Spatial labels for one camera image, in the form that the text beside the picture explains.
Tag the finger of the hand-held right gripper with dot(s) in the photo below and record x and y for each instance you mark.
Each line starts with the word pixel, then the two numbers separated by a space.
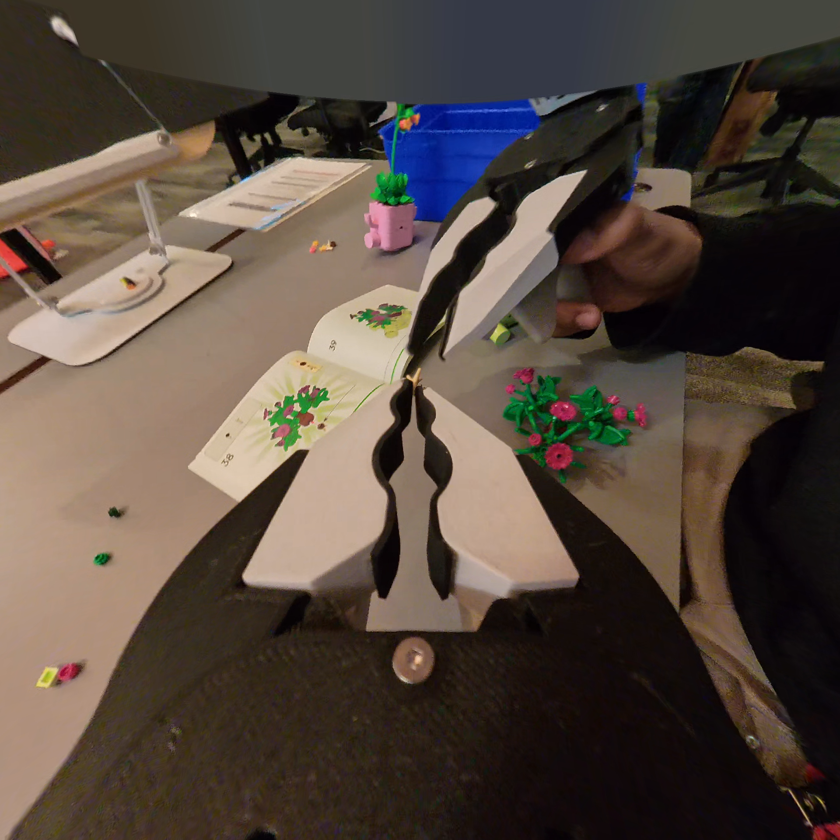
pixel 453 249
pixel 518 262

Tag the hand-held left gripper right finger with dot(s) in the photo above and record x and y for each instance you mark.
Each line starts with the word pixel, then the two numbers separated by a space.
pixel 505 518

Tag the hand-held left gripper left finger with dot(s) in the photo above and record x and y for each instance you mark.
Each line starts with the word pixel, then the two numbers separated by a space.
pixel 321 518

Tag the lime green toy planter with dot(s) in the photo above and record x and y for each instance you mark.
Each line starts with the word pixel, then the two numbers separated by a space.
pixel 502 333

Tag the toy flower plant brown base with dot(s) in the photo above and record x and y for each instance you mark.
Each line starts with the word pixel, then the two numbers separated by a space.
pixel 558 420

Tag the instruction booklet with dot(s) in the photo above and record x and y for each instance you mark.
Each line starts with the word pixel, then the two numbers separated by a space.
pixel 295 407

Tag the person's right forearm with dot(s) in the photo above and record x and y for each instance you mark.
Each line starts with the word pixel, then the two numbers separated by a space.
pixel 754 275

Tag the person's right hand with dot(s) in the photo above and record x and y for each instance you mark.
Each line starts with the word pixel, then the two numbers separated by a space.
pixel 643 262

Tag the pink brick planter with plant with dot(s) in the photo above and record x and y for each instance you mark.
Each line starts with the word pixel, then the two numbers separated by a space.
pixel 394 226

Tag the green leafy toy plant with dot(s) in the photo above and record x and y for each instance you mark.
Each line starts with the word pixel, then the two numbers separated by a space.
pixel 392 190

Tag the blue plastic bin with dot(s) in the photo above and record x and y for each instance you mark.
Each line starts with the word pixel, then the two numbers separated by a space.
pixel 453 164

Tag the clear printed sheet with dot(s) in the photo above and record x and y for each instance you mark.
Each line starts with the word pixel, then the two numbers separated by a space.
pixel 282 190

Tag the black chair wheel base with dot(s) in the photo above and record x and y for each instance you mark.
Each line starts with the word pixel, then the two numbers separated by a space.
pixel 787 164

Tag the red yellow toy piece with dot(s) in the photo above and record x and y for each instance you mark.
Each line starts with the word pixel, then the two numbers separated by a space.
pixel 59 674

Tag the black board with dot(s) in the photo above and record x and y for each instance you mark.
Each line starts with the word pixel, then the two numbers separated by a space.
pixel 39 118

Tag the red black desk frame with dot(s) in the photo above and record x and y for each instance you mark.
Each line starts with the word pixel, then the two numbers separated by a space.
pixel 13 253

